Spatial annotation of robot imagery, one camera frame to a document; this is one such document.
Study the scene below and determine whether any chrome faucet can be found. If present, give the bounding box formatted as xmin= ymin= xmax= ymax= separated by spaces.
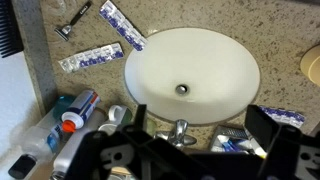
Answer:
xmin=153 ymin=119 xmax=198 ymax=149

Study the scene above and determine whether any metal sink drain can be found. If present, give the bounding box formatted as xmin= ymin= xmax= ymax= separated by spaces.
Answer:
xmin=175 ymin=84 xmax=190 ymax=96

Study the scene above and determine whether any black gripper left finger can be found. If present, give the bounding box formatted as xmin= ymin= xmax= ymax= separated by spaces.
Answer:
xmin=66 ymin=104 xmax=158 ymax=180

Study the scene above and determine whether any blue mouthwash bottle black cap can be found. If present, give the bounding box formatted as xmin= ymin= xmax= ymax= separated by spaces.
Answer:
xmin=8 ymin=94 xmax=78 ymax=180

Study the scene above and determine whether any tall white bottle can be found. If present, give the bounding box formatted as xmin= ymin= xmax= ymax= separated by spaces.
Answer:
xmin=49 ymin=108 xmax=108 ymax=180

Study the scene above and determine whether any white oval sink basin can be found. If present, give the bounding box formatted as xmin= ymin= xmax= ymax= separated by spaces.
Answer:
xmin=124 ymin=27 xmax=261 ymax=125

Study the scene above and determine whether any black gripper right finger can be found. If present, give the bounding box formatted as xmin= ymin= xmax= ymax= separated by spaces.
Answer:
xmin=244 ymin=104 xmax=320 ymax=180

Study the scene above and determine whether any black handle razor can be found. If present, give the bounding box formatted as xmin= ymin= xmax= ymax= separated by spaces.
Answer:
xmin=54 ymin=0 xmax=93 ymax=42

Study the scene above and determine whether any black comb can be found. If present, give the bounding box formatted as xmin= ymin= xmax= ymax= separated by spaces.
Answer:
xmin=0 ymin=0 xmax=24 ymax=58

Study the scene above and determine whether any shaving can with orange cap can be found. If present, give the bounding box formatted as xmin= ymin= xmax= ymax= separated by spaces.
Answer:
xmin=61 ymin=89 xmax=102 ymax=134

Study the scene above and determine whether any white blue toothpaste tube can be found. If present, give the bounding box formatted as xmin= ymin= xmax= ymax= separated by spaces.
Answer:
xmin=215 ymin=134 xmax=256 ymax=154

